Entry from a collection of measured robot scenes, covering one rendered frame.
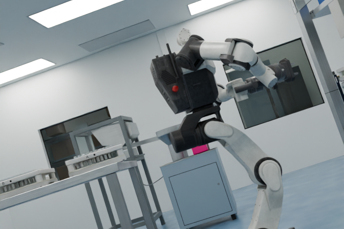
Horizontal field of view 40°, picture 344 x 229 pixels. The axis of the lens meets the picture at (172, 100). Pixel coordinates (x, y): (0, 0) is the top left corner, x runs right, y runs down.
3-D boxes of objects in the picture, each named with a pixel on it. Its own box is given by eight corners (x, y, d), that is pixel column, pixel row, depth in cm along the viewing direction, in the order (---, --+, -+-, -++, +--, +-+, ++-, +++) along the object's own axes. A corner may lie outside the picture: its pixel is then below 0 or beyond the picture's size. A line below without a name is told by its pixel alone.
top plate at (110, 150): (66, 166, 192) (64, 161, 192) (68, 167, 216) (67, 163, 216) (123, 147, 197) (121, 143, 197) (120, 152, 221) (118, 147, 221)
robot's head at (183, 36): (181, 46, 241) (176, 30, 242) (179, 51, 251) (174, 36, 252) (194, 43, 242) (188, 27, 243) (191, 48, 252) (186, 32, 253)
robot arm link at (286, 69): (277, 62, 243) (262, 64, 236) (291, 55, 236) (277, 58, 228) (285, 84, 242) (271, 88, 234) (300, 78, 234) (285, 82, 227)
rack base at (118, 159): (69, 178, 192) (67, 172, 192) (71, 178, 215) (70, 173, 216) (126, 159, 197) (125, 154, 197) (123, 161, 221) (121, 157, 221)
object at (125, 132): (86, 261, 526) (49, 135, 543) (111, 240, 631) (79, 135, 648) (207, 224, 512) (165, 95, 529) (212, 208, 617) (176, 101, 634)
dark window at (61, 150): (57, 190, 800) (39, 129, 812) (57, 190, 801) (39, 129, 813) (128, 167, 786) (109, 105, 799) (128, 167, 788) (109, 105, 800)
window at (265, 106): (243, 130, 766) (221, 64, 779) (243, 130, 767) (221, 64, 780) (325, 103, 752) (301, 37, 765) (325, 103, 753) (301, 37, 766)
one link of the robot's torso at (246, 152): (273, 191, 231) (198, 135, 232) (263, 190, 249) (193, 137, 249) (290, 166, 234) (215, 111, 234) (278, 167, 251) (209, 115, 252)
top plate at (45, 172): (-19, 193, 186) (-20, 188, 186) (3, 189, 210) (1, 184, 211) (40, 174, 187) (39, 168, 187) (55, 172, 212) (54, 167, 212)
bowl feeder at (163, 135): (163, 165, 510) (152, 132, 514) (168, 163, 546) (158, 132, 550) (206, 151, 505) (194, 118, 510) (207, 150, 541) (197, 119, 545)
